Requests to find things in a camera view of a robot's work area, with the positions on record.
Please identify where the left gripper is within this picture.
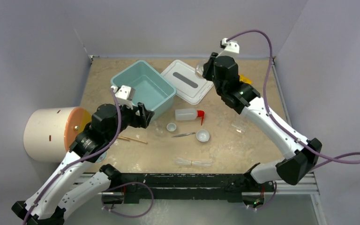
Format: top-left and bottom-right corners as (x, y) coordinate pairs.
(105, 100), (153, 142)

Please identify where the small glass flask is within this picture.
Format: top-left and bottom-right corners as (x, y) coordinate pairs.
(195, 60), (207, 79)

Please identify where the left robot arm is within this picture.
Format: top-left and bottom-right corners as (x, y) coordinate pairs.
(11, 103), (154, 225)

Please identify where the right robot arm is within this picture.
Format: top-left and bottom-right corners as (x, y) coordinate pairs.
(202, 52), (322, 191)

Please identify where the white bin lid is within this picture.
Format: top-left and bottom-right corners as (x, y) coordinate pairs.
(161, 60), (213, 105)

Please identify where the teal plastic bin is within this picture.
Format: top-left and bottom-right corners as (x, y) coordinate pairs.
(111, 60), (177, 121)

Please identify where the small white crucible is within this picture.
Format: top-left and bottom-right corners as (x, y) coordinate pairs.
(166, 123), (177, 132)

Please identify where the wooden stick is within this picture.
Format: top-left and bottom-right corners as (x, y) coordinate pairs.
(118, 136), (148, 144)

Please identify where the yellow test tube rack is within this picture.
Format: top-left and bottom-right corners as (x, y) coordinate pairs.
(239, 74), (252, 85)

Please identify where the white squeeze bottle red nozzle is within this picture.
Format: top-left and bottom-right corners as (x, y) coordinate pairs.
(175, 108), (205, 125)

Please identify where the white porcelain dish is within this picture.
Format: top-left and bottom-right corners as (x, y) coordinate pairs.
(196, 129), (210, 143)

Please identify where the white cylinder orange end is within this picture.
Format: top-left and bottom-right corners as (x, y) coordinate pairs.
(23, 106), (91, 163)

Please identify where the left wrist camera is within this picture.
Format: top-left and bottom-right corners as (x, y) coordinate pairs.
(111, 85), (135, 109)

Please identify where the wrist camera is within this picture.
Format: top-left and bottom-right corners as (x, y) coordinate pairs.
(111, 85), (135, 109)
(218, 38), (240, 59)

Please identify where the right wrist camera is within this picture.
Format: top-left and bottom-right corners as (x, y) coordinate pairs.
(218, 38), (240, 59)

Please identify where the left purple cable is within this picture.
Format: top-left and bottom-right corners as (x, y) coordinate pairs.
(22, 88), (123, 225)

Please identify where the purple cable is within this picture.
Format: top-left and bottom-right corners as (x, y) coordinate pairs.
(22, 88), (123, 225)
(226, 29), (360, 210)

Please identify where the black base frame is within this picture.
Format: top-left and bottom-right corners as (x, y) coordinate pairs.
(99, 164), (274, 205)

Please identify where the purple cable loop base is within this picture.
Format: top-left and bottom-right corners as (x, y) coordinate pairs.
(101, 182), (154, 218)

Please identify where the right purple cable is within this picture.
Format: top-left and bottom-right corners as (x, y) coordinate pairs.
(226, 29), (360, 210)

